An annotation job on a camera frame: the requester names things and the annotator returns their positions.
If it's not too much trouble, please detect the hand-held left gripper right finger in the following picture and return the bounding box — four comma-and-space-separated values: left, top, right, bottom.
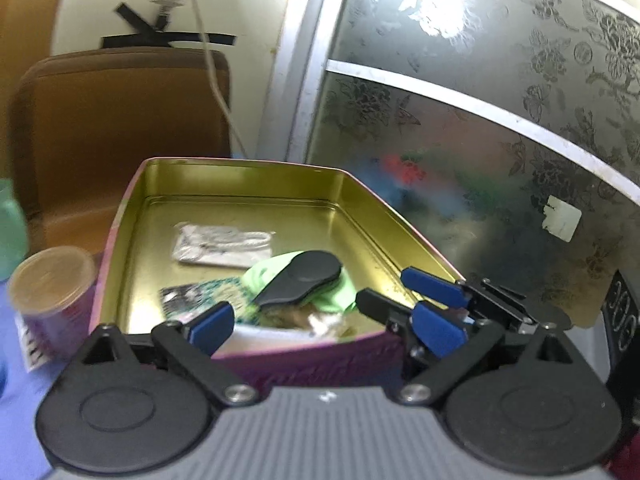
399, 301, 577, 407

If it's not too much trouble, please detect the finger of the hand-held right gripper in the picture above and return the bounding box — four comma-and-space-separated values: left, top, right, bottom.
356, 288, 418, 333
400, 267, 473, 308

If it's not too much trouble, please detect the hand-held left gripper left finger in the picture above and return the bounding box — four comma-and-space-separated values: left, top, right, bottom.
69, 302, 262, 407

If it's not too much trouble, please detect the green cloth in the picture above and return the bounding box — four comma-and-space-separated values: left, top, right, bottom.
240, 251, 358, 313

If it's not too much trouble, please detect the pink tin box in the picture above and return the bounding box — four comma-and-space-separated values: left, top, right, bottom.
89, 156, 466, 396

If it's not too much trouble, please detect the green patterned packet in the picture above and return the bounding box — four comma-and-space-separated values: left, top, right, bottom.
159, 277, 261, 323

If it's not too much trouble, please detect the white cloth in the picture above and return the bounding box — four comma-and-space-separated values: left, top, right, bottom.
215, 310, 351, 356

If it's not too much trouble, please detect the white packet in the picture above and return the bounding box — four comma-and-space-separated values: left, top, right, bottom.
171, 223, 276, 268

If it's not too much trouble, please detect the black oval case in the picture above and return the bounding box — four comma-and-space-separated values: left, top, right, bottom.
251, 250, 343, 307

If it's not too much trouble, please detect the white sticker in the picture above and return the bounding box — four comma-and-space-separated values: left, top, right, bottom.
542, 195, 582, 241

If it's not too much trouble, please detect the purple cup with lid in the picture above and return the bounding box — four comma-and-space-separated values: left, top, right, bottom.
7, 246, 98, 373

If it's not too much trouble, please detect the frosted floral glass door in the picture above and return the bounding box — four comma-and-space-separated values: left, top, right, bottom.
272, 0, 640, 331

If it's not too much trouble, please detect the brown chair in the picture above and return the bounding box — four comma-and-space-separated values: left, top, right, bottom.
11, 47, 233, 261

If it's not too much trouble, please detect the teal bottle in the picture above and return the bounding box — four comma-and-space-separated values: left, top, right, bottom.
0, 178, 30, 281

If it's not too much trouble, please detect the black tape cross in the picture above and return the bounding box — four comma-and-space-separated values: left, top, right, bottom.
101, 2, 236, 51

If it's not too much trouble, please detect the white charger cable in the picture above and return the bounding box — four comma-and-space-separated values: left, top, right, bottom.
192, 0, 251, 161

